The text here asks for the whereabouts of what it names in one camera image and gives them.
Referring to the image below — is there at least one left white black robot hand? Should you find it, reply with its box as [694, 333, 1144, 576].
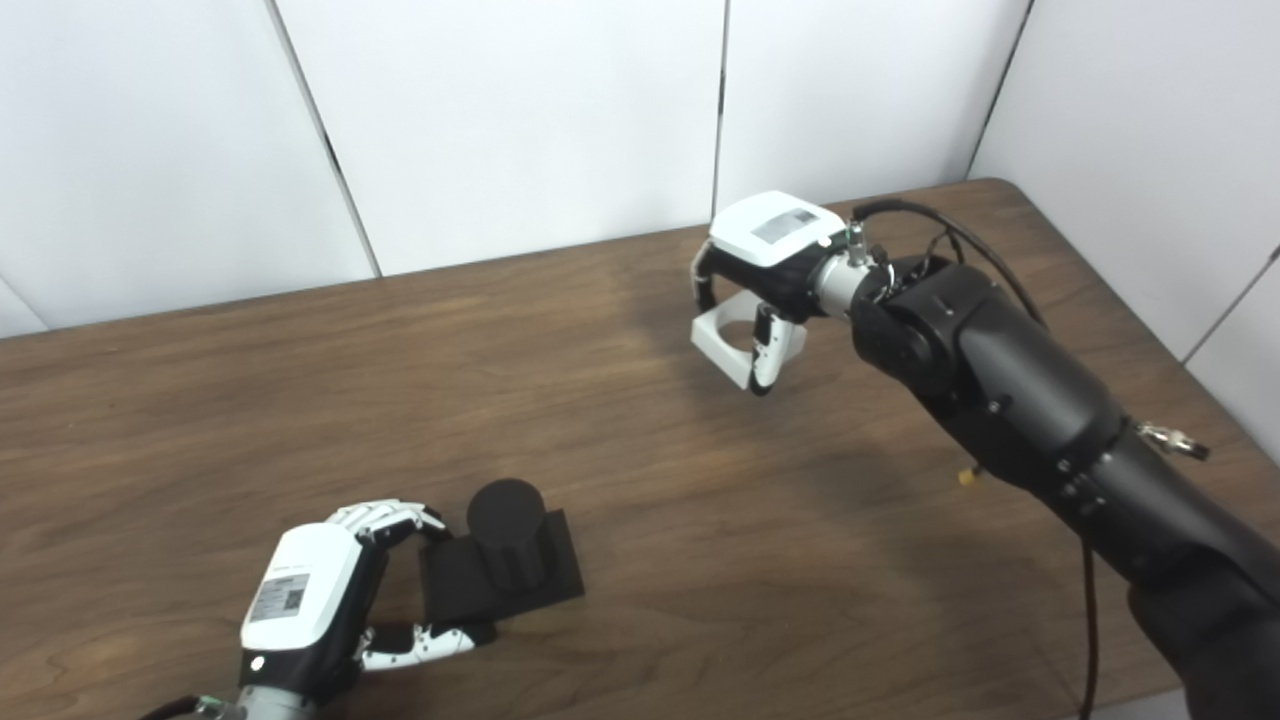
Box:
[238, 500, 498, 701]

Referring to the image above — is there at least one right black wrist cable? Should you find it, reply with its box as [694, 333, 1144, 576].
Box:
[848, 198, 1101, 720]

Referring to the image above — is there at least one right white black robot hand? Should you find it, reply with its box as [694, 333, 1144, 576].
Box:
[690, 191, 851, 396]

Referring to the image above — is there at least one black peg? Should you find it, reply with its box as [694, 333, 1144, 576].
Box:
[420, 478, 586, 623]

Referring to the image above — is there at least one white square piece with hole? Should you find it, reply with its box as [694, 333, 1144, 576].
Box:
[690, 290, 808, 393]

